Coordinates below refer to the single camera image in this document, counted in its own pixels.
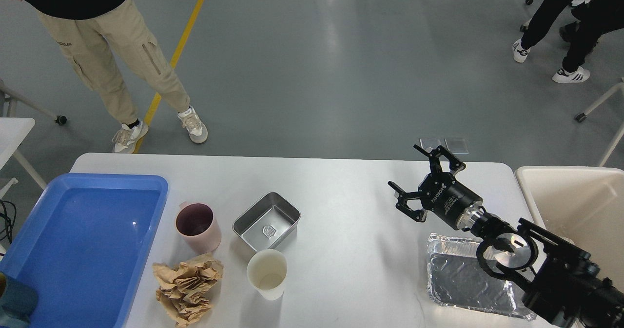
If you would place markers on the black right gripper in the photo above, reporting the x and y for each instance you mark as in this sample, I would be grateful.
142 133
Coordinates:
447 202

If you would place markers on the stainless steel rectangular container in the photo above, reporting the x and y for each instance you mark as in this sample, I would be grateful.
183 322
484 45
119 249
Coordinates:
267 223

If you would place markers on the pink ribbed mug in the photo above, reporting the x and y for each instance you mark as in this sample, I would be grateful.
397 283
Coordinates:
197 224

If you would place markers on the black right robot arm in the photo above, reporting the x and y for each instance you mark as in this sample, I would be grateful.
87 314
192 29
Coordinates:
559 280

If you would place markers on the aluminium foil tray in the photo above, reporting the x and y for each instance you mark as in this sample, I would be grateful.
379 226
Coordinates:
455 279

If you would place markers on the beige plastic bin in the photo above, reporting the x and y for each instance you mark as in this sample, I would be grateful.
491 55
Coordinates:
584 205

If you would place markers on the white paper cup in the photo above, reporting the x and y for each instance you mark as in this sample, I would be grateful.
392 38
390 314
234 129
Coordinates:
267 272

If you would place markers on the crumpled brown paper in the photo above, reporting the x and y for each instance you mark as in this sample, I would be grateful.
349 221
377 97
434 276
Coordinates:
182 289

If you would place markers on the blue plastic tray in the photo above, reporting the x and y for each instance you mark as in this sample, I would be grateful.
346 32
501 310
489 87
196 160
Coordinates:
84 246

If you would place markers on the person in black sweater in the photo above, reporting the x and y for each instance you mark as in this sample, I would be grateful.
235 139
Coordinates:
90 33

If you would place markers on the white side table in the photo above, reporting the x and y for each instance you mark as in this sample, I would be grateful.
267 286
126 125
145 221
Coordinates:
13 131

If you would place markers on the teal object at corner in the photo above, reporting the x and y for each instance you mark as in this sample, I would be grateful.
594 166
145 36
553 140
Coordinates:
17 302

